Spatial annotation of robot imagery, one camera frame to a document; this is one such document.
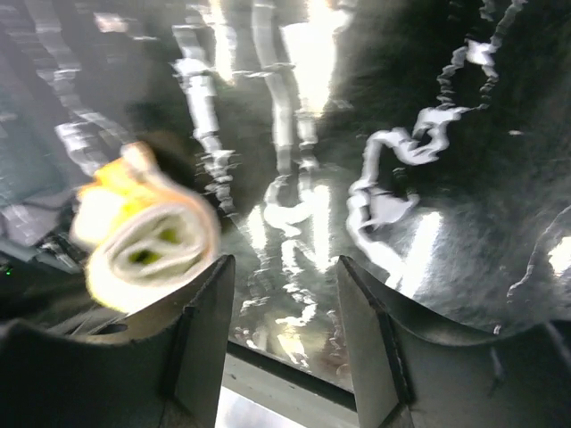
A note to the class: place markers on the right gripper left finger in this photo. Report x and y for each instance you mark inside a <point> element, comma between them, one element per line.
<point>160,367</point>

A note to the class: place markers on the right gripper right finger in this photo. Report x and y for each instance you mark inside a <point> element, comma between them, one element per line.
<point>412,367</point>

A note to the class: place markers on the black marble pattern mat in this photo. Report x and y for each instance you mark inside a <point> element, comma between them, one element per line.
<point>427,140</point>

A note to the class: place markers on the yellow white patterned towel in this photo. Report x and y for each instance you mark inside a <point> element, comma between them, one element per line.
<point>146,235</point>

